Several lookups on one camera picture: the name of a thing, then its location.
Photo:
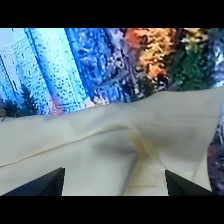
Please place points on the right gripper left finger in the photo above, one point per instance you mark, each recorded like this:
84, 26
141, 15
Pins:
43, 186

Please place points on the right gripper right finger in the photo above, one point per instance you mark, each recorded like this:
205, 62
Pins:
183, 186

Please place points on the pale green shirt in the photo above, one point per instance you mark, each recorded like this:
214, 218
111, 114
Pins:
110, 150

